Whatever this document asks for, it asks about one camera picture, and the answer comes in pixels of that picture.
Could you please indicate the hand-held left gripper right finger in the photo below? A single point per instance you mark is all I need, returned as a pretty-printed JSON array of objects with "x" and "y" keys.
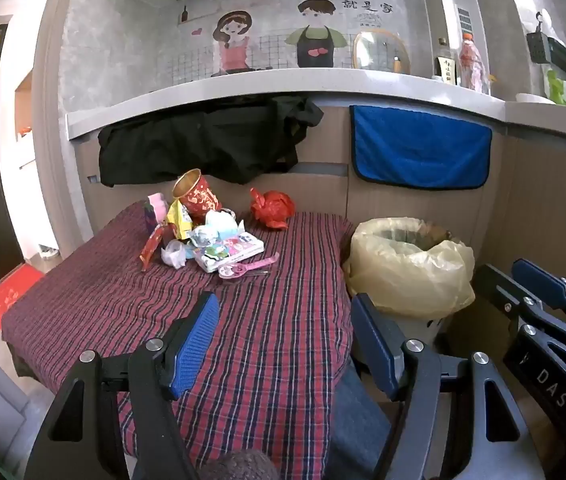
[{"x": 375, "y": 350}]

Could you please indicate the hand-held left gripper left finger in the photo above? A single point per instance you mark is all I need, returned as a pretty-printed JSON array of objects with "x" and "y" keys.
[{"x": 195, "y": 345}]

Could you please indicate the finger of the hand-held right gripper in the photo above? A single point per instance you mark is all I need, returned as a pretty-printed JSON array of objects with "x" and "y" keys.
[
  {"x": 540, "y": 281},
  {"x": 538, "y": 317}
]

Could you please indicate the white waste bin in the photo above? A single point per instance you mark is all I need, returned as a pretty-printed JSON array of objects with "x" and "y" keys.
[{"x": 425, "y": 327}]

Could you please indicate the white tissue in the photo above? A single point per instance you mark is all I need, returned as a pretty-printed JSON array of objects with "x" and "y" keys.
[{"x": 175, "y": 254}]

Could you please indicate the clear plastic toy package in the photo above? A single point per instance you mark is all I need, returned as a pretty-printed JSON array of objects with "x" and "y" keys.
[{"x": 230, "y": 252}]

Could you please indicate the light blue wrapper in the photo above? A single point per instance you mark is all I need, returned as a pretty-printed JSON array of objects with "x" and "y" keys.
[{"x": 218, "y": 227}]

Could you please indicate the yellow snack wrapper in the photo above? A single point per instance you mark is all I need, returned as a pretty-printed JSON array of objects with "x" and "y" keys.
[{"x": 179, "y": 220}]

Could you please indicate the person's left hand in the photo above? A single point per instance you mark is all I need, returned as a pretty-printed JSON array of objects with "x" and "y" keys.
[{"x": 240, "y": 467}]

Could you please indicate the red plaid tablecloth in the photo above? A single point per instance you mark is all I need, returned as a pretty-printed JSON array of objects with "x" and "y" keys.
[{"x": 263, "y": 340}]

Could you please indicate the blue denim trouser leg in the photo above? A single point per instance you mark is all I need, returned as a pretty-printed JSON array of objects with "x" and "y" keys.
[{"x": 358, "y": 425}]

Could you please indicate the pink plastic toy scissors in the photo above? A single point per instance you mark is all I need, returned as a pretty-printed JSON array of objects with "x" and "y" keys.
[{"x": 245, "y": 267}]

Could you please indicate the red snack wrapper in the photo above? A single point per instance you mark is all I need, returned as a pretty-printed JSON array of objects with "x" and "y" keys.
[{"x": 153, "y": 247}]

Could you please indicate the pink purple snack wrapper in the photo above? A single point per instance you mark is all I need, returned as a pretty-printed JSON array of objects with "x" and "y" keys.
[{"x": 157, "y": 207}]

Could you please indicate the red drink can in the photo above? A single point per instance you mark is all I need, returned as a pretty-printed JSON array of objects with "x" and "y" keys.
[{"x": 199, "y": 195}]

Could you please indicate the red plastic bag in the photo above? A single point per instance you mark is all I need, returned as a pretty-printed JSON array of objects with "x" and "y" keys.
[{"x": 272, "y": 207}]

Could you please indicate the beige cabinet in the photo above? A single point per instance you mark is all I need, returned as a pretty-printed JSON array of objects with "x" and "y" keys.
[{"x": 323, "y": 195}]

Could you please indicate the blue towel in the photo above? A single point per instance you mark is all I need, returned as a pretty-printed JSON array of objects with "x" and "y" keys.
[{"x": 418, "y": 147}]

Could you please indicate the white bowl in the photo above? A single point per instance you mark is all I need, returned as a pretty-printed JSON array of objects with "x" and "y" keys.
[{"x": 535, "y": 98}]

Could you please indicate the green vegetables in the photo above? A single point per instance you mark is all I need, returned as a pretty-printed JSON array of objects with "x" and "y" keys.
[{"x": 560, "y": 90}]

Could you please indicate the red doormat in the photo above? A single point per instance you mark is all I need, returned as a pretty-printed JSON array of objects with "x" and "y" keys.
[{"x": 5, "y": 302}]

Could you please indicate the black cloth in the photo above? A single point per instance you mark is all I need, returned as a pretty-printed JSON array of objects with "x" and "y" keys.
[{"x": 198, "y": 145}]

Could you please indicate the clear bottle with orange cap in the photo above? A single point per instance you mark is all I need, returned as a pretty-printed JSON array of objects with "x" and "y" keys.
[{"x": 472, "y": 65}]

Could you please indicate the dark bottle with white label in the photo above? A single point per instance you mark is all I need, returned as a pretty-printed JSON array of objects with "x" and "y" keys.
[{"x": 445, "y": 67}]

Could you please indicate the black utensil holder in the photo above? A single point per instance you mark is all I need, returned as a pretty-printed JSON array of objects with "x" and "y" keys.
[{"x": 538, "y": 42}]

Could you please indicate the grey counter ledge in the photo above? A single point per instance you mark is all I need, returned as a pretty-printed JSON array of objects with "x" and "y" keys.
[{"x": 273, "y": 87}]

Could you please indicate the round glass lid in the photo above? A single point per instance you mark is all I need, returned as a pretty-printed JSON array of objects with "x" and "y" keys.
[{"x": 380, "y": 52}]

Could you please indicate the cartoon wall sticker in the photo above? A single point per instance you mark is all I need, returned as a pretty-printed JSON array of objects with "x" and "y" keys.
[{"x": 233, "y": 35}]

